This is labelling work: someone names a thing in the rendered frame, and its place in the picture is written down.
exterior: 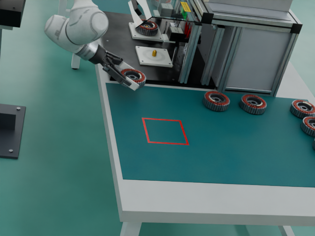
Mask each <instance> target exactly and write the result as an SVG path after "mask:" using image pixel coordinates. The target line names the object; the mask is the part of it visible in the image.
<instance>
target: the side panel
mask: <svg viewBox="0 0 315 236"><path fill-rule="evenodd" d="M298 36H299V34H294V33H287V32H279V31H271V30H262V29H251V28H243V27H237V28H236V31H235V34H234V37H233V40H232V44H231V47H230V50H229V53H228V56H227V60H226V63H225V67H224V70H223V73H222V76H221V79H220V83H219V86H218V87H217V88H216V90H217V92H223V93H234V94H245V95H247V94H252V95H256V96H273V97H276V95H277V92H278V89H279V86H280V84H281V81H282V79H283V76H284V73H285V70H286V68H287V65H288V62H289V60H290V57H291V54H292V52H293V49H294V47H295V44H296V41H297V39H298Z"/></svg>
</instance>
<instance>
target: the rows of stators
mask: <svg viewBox="0 0 315 236"><path fill-rule="evenodd" d="M290 110H291V112H292V113H293V114H294V115H295V116H297V117H300V118H303V121H302V123H301V125H300V126H301V128H302V130H303V131H304V132H305V133H307V134H308V135H310V136H313V137H315V106H314V105H313V104H311V103H310V102H307V101H304V100H294V101H293V102H292V105H291V107H290ZM312 146H313V148H314V149H315V138H314V141H313V143H312Z"/></svg>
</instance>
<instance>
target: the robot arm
mask: <svg viewBox="0 0 315 236"><path fill-rule="evenodd" d="M108 25H109V22H108V18H107V16H106V15H105V13H104V12H102V11H101V10H99V9H98V6H97V5H95V4H94V3H93V2H92V0H74V5H73V7H72V8H71V10H70V16H69V18H65V17H63V16H60V15H52V16H51V17H50V18H49V19H48V21H47V22H46V24H45V28H44V32H45V34H46V35H47V36H48V37H49V38H50V39H51V40H52V41H53V42H54V43H55V44H57V45H58V46H60V47H61V48H63V49H65V50H67V51H69V52H72V53H74V54H75V55H77V56H79V57H80V58H82V59H83V60H88V61H90V62H91V63H93V64H95V65H96V64H99V63H100V64H101V65H102V66H103V68H102V69H103V70H104V71H105V72H107V73H108V74H109V75H110V76H112V77H113V78H114V79H115V80H116V81H117V82H118V83H119V84H121V85H122V84H123V83H124V84H125V85H127V86H128V87H130V88H131V89H132V90H134V91H135V90H136V89H137V88H138V87H139V85H138V84H137V83H136V82H134V81H133V80H131V79H130V78H128V77H125V76H124V75H123V74H122V73H121V72H120V71H119V70H118V69H117V68H116V67H115V65H118V67H119V68H121V69H122V70H123V69H127V68H130V69H134V68H132V67H131V66H129V65H128V64H126V63H125V62H123V58H121V59H120V57H119V56H117V55H115V54H113V53H111V52H109V51H107V50H106V49H105V48H104V47H102V46H100V45H99V44H98V41H96V40H98V39H99V38H101V37H102V36H103V35H104V34H105V33H106V31H107V29H108Z"/></svg>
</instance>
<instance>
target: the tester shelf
mask: <svg viewBox="0 0 315 236"><path fill-rule="evenodd" d="M190 2H191V4H192V6H193V8H194V10H195V12H196V14H197V16H198V18H199V20H200V22H201V23H209V24H218V25H226V26H234V27H243V28H251V29H259V30H271V31H279V32H287V33H294V34H299V33H300V31H301V28H302V25H303V24H302V23H301V22H300V21H299V19H298V18H297V17H296V16H295V14H294V13H293V12H292V11H291V9H289V12H285V11H277V10H270V9H262V8H255V7H245V6H237V5H229V4H222V3H214V2H204V1H203V0H190Z"/></svg>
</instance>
